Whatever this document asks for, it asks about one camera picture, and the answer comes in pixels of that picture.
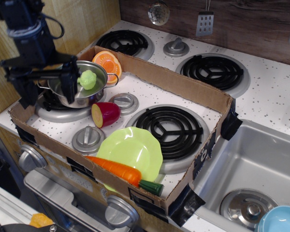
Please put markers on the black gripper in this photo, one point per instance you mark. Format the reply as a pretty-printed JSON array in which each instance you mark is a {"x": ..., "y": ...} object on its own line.
[{"x": 37, "y": 50}]

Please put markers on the green toy broccoli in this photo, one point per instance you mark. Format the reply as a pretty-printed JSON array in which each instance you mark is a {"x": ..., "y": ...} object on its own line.
[{"x": 87, "y": 79}]

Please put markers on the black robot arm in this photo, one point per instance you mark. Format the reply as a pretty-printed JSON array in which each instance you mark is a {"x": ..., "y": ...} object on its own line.
[{"x": 20, "y": 14}]

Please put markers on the silver steel pot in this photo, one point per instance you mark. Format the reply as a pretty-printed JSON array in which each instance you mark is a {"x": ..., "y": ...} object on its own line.
[{"x": 54, "y": 85}]

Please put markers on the orange toy citrus half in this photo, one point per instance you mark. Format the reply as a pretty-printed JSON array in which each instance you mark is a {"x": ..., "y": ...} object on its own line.
[{"x": 110, "y": 63}]

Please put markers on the red toy onion half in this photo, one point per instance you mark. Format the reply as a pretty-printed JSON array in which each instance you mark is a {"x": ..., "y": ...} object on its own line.
[{"x": 105, "y": 113}]

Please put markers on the silver stove knob front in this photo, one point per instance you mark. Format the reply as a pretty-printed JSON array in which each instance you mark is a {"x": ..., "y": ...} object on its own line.
[{"x": 88, "y": 140}]

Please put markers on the silver stove knob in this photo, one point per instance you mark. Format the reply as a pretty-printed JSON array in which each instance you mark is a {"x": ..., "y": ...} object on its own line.
[
  {"x": 176, "y": 48},
  {"x": 128, "y": 103},
  {"x": 88, "y": 140}
]

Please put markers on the brown cardboard fence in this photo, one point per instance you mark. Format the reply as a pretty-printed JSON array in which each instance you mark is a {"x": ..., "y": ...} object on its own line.
[{"x": 182, "y": 202}]

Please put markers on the silver oven knob left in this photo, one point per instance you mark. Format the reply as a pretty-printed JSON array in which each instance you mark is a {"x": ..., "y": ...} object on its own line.
[{"x": 30, "y": 159}]

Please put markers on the silver oven knob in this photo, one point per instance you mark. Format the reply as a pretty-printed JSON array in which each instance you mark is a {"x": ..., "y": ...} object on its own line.
[
  {"x": 119, "y": 213},
  {"x": 30, "y": 159}
]

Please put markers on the silver stove knob centre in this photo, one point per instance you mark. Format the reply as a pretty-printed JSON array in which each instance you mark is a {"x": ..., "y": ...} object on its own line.
[{"x": 128, "y": 103}]

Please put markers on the back left black burner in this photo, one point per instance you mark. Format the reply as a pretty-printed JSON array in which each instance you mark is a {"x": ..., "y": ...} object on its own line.
[{"x": 128, "y": 42}]

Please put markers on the light green plastic plate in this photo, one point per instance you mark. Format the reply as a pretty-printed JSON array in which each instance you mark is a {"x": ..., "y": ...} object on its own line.
[{"x": 134, "y": 147}]

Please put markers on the orange toy carrot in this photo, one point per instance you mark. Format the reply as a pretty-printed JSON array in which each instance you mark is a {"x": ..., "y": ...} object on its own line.
[{"x": 129, "y": 174}]

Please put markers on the silver stove knob back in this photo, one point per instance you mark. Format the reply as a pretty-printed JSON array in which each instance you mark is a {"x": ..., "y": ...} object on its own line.
[{"x": 176, "y": 48}]

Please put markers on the yellow toy piece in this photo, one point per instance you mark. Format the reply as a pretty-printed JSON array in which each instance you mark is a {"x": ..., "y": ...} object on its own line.
[{"x": 39, "y": 220}]

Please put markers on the front right black burner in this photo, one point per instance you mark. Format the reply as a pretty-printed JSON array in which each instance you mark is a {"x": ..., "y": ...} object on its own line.
[{"x": 180, "y": 132}]

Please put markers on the silver oven knob right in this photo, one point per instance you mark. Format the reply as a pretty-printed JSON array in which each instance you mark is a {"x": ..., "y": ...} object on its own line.
[{"x": 119, "y": 213}]

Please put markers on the hanging silver spatula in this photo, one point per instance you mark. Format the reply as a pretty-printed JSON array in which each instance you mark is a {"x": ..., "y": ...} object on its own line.
[{"x": 205, "y": 21}]

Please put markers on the back right black burner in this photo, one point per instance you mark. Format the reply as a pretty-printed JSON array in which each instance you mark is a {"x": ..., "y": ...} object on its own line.
[{"x": 218, "y": 70}]

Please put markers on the silver sink basin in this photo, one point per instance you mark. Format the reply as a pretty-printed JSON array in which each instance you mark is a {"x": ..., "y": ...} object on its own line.
[{"x": 257, "y": 158}]

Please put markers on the silver sink drain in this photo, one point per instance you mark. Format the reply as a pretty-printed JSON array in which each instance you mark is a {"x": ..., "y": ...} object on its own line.
[{"x": 246, "y": 207}]

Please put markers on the light blue bowl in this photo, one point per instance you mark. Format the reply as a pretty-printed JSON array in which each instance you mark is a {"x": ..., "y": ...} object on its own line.
[{"x": 276, "y": 220}]

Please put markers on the silver oven door handle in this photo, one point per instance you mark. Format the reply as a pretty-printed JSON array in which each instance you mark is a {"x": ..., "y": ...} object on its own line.
[{"x": 74, "y": 200}]

